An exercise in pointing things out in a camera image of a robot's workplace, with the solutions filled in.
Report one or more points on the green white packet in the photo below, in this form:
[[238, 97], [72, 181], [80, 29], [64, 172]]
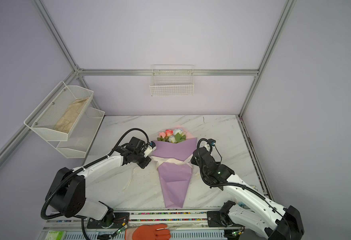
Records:
[[55, 235]]

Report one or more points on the orange rubber glove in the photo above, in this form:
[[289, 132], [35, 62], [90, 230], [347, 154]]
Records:
[[148, 232]]

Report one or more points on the white fake rose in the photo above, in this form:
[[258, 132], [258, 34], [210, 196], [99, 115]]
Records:
[[179, 135]]

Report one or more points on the cream fake rose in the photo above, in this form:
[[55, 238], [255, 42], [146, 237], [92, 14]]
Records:
[[172, 139]]

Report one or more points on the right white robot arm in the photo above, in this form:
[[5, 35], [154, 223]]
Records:
[[249, 208]]

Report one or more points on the beige cloth in shelf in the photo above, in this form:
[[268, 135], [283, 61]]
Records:
[[66, 122]]

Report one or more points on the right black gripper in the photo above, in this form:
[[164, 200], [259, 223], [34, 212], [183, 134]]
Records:
[[195, 161]]

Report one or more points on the lower white mesh shelf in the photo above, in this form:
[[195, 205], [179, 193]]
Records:
[[82, 137]]

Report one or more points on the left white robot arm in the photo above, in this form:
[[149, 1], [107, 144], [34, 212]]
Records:
[[67, 196]]

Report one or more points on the white mesh shelf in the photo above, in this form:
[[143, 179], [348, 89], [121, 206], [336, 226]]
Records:
[[82, 137], [43, 119]]

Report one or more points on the pink purple wrapping paper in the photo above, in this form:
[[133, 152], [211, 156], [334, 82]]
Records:
[[174, 179]]

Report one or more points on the cream ribbon roll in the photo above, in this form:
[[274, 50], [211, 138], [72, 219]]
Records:
[[159, 161]]

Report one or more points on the white wire wall basket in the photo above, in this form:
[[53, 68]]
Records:
[[172, 80]]

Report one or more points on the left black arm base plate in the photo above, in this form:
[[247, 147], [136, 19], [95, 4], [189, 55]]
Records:
[[112, 220]]

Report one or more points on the deep pink fake rose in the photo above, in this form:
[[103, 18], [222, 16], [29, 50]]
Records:
[[169, 133]]

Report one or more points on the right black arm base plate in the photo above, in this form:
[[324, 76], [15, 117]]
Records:
[[219, 220]]

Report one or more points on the light pink fake rose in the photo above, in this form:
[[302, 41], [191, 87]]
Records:
[[162, 135]]

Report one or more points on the upper white mesh shelf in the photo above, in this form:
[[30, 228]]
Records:
[[43, 119]]

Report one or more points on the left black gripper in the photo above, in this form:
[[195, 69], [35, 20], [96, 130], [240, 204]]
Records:
[[146, 159]]

